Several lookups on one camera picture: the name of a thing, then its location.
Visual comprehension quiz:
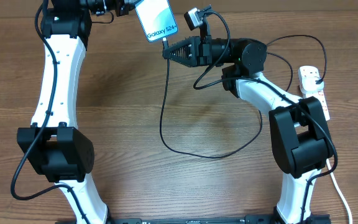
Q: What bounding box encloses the smartphone with blue screen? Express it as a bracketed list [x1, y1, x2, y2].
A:
[135, 0, 178, 42]

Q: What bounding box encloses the white power strip cord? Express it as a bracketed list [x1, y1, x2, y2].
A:
[325, 158, 354, 224]

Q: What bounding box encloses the white charger plug adapter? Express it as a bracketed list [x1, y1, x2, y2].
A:
[300, 76, 324, 94]

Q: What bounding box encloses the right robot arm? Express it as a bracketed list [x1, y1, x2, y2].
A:
[162, 36, 338, 223]

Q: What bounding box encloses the black charging cable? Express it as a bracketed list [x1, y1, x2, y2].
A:
[159, 34, 328, 159]

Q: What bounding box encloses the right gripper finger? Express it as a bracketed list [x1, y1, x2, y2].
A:
[162, 36, 198, 58]
[162, 52, 197, 67]

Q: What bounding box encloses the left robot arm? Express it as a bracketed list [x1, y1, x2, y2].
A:
[11, 0, 136, 223]

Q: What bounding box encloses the white power strip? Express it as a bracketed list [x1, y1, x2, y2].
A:
[297, 65, 331, 122]

